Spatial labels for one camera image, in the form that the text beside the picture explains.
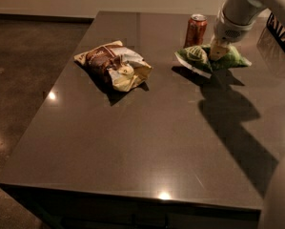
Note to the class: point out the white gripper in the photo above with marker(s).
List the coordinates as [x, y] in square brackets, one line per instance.
[230, 31]

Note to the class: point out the green jalapeno chip bag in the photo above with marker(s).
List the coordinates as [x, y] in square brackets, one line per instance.
[197, 59]

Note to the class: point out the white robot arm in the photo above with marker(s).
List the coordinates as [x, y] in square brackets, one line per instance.
[277, 7]

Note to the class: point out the red coke can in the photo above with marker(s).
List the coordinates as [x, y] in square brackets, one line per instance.
[197, 26]

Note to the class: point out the brown and white chip bag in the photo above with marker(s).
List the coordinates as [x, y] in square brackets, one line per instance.
[115, 64]

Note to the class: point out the black wire basket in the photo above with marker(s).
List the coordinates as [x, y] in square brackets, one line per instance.
[277, 30]

